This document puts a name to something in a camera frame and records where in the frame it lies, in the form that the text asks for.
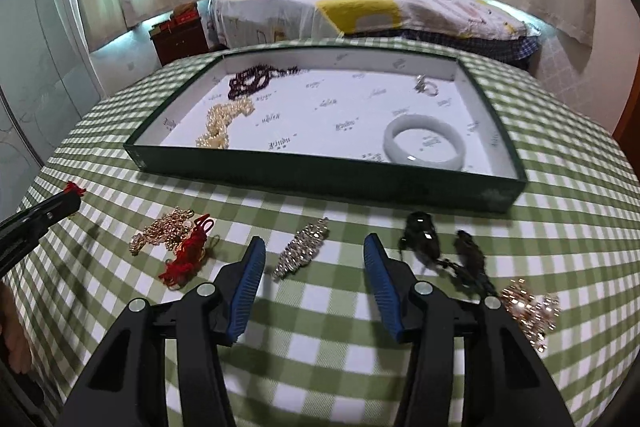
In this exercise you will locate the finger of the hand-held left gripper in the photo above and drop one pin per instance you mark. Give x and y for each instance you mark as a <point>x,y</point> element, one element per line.
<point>35,222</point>

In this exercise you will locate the green shallow box tray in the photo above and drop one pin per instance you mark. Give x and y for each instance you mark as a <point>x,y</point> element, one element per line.
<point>325,132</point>

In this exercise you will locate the red box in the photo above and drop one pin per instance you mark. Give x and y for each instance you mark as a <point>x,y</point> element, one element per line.
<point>184,18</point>

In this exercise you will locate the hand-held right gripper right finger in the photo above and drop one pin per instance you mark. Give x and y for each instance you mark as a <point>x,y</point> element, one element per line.
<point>385,287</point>

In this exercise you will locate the white jade bangle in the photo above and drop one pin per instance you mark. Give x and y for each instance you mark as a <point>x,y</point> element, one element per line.
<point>422,119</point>

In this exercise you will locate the dark wooden nightstand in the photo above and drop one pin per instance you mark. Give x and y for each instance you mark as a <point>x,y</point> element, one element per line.
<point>180,44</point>

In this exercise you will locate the wooden door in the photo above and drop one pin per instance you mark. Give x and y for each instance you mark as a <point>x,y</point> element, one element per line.
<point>630,117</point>

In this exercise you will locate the small red knot charm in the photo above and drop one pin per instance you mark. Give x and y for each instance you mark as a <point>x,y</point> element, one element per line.
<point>75,188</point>

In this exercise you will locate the black hair clip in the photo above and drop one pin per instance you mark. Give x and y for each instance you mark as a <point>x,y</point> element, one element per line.
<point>422,234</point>

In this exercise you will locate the glass wardrobe door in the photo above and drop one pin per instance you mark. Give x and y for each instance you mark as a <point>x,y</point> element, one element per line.
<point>40,57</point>

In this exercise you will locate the silver rhinestone brooch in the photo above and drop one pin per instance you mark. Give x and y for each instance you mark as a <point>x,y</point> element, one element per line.
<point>300,249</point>

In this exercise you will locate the green checked tablecloth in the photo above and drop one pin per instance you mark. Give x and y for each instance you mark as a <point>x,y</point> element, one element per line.
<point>325,382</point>

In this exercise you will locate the gold pearl jewelry cluster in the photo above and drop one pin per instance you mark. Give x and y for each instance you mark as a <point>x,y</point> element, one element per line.
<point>527,309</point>

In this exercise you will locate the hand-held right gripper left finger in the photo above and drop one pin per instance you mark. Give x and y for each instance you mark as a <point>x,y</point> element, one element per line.
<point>245,292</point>

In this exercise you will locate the person's left hand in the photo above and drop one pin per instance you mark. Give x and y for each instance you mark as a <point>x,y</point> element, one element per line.
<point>15,337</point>

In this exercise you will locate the bed with patterned sheet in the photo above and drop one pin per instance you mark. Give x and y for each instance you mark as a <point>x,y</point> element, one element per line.
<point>450,12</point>

